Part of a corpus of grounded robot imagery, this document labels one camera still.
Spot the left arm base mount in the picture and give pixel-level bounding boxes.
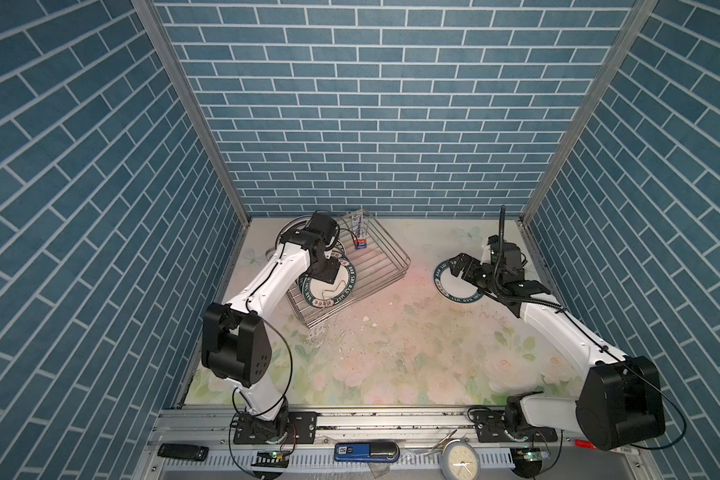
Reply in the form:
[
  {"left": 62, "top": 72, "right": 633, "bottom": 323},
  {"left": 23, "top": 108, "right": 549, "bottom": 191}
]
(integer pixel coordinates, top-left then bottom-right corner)
[{"left": 231, "top": 411, "right": 318, "bottom": 445}]

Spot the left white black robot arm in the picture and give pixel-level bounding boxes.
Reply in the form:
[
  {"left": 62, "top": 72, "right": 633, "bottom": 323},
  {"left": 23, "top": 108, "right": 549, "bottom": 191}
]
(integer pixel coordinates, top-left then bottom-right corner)
[{"left": 201, "top": 211, "right": 340, "bottom": 442}]

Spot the round white clock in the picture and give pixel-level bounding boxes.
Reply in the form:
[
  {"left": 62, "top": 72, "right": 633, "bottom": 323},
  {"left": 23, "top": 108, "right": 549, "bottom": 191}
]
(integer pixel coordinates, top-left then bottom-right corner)
[{"left": 439, "top": 440, "right": 480, "bottom": 480}]

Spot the metal wire dish rack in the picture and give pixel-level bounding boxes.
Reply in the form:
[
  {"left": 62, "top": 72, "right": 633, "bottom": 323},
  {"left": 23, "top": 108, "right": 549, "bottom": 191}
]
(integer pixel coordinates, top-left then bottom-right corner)
[{"left": 286, "top": 209, "right": 411, "bottom": 328}]

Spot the rear plates stack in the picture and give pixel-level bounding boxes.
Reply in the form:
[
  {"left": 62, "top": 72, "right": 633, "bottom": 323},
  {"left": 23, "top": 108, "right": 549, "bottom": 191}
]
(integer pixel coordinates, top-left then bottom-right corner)
[{"left": 276, "top": 211, "right": 341, "bottom": 265}]

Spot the red white marker pen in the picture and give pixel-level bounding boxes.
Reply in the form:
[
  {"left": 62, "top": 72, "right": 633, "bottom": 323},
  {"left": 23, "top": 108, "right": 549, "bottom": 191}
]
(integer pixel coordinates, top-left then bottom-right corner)
[{"left": 574, "top": 439, "right": 595, "bottom": 449}]

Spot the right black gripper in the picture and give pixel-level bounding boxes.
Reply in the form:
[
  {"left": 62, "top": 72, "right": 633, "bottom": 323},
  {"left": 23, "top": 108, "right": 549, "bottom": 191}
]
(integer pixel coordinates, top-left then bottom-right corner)
[{"left": 448, "top": 251, "right": 502, "bottom": 295}]

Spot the green rim white plate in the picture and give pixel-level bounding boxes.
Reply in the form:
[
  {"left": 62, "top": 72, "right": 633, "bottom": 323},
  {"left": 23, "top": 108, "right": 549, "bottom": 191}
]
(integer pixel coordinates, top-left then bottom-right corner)
[{"left": 433, "top": 261, "right": 484, "bottom": 304}]

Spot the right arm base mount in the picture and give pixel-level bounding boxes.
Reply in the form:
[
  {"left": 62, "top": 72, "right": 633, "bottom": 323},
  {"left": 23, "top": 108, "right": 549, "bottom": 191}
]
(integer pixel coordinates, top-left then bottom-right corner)
[{"left": 466, "top": 406, "right": 559, "bottom": 445}]

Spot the blue black device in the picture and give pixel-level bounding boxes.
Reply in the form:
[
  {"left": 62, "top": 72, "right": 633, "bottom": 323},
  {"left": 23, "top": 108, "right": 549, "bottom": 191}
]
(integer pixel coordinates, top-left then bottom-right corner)
[{"left": 333, "top": 440, "right": 400, "bottom": 463}]

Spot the black remote control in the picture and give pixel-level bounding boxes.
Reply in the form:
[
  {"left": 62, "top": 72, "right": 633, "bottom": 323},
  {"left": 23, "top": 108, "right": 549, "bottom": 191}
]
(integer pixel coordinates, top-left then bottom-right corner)
[{"left": 157, "top": 443, "right": 209, "bottom": 462}]

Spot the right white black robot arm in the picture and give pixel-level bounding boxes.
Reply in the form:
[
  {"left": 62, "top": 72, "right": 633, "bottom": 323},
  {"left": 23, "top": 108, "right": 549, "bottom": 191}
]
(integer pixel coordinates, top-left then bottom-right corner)
[{"left": 438, "top": 253, "right": 671, "bottom": 451}]

